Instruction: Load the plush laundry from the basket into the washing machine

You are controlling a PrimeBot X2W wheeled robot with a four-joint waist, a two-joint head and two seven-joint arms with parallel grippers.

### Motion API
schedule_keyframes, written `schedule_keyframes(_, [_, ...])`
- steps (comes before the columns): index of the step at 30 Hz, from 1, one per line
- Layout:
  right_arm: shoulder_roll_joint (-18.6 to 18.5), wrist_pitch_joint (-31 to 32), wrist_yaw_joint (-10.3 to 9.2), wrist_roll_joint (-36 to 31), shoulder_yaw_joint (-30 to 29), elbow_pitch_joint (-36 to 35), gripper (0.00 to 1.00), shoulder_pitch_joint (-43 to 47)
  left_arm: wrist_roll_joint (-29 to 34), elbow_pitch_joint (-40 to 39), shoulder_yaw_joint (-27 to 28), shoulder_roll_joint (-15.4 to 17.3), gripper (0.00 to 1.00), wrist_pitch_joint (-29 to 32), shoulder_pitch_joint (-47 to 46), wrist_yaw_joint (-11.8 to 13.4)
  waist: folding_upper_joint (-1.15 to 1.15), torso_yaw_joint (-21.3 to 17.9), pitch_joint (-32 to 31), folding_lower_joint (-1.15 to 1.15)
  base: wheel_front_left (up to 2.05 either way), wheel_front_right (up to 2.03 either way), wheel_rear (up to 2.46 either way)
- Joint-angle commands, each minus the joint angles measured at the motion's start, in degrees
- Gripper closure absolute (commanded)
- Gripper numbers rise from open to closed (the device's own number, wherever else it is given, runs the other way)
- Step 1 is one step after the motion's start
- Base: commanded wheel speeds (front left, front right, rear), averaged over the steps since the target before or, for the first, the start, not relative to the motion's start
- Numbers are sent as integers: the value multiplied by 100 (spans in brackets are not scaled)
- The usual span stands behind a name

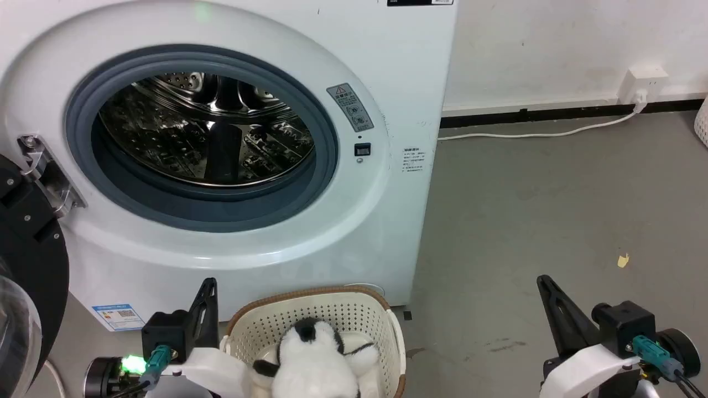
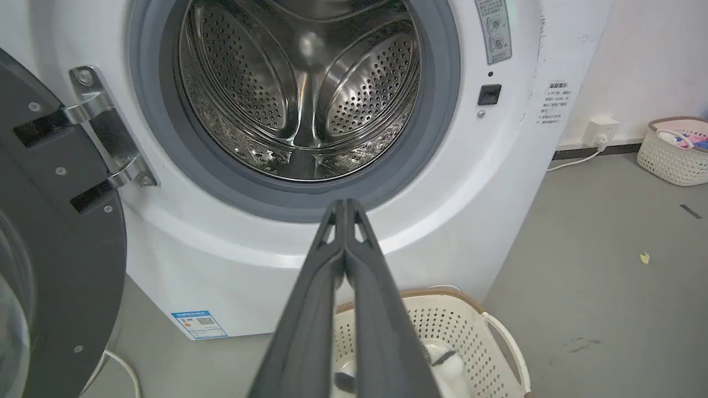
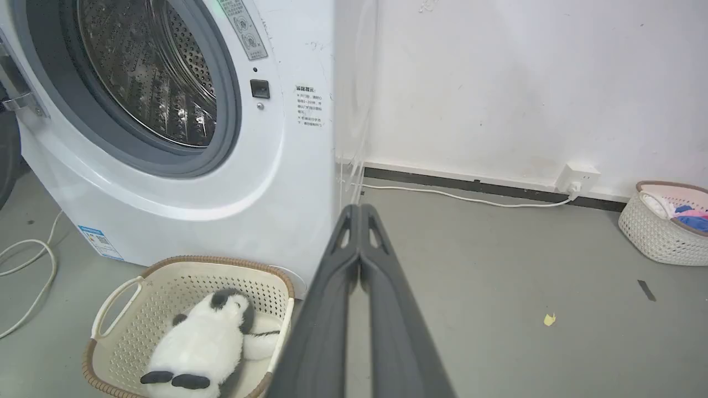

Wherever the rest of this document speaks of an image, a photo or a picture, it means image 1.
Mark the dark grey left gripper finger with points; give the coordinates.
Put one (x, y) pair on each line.
(203, 315)

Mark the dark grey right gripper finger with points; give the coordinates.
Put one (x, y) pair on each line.
(564, 320)

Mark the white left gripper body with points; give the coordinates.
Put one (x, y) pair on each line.
(210, 376)

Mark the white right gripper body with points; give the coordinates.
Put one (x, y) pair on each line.
(581, 370)

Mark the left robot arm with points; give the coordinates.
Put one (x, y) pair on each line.
(102, 378)

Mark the white front-load washing machine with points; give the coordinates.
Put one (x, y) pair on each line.
(387, 66)

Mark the yellow paper scrap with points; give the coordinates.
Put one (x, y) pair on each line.
(623, 260)

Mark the blue energy label sticker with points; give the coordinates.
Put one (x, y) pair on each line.
(118, 316)

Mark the black and white plush toy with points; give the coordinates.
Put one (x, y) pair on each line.
(315, 365)

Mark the cream perforated laundry basket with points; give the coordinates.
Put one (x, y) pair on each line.
(354, 315)

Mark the steel washer drum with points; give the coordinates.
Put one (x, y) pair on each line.
(182, 138)

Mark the black round washer door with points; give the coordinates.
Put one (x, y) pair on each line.
(33, 260)

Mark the grey rubber door gasket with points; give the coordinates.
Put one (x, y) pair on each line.
(321, 166)

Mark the black baseboard strip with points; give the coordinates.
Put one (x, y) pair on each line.
(553, 114)

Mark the metal door hinge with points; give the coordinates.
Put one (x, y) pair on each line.
(50, 171)

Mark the small white text sticker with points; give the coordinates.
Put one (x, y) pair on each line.
(413, 159)

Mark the black door latch socket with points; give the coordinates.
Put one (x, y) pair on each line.
(362, 149)

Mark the white perforated basket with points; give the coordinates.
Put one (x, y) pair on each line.
(702, 124)

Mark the grey warning sticker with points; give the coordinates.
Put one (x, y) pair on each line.
(350, 106)

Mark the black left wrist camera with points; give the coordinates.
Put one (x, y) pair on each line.
(166, 334)

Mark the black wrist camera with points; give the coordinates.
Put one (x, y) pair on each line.
(625, 326)
(166, 334)

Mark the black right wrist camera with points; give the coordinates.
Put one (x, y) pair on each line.
(625, 326)

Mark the white wall socket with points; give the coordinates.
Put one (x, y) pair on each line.
(641, 83)

